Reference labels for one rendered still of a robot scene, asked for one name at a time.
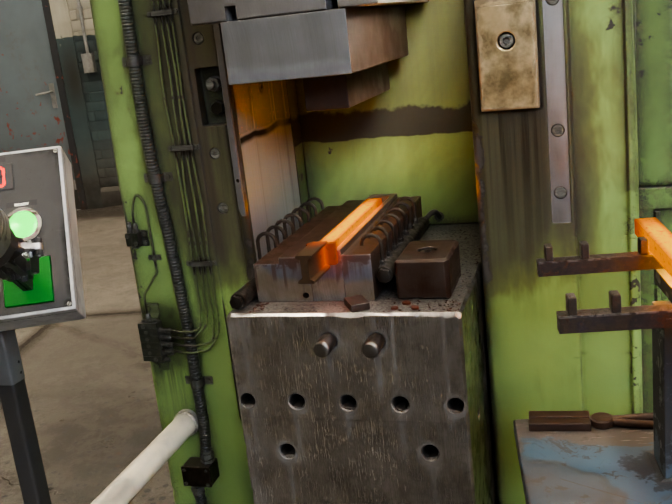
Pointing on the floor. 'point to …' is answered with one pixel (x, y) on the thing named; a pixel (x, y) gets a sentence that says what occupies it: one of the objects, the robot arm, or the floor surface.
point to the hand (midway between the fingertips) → (21, 275)
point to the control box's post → (21, 423)
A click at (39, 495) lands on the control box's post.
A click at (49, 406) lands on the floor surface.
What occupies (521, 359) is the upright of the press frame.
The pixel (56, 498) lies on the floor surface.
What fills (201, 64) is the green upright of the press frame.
